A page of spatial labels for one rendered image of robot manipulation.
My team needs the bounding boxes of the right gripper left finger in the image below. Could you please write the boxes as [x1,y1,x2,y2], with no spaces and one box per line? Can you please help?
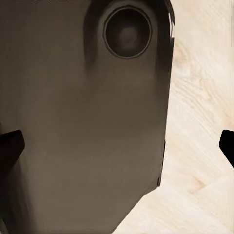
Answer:
[0,130,25,187]

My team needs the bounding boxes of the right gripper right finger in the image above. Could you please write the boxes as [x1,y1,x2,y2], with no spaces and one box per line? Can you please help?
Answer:
[219,130,234,168]

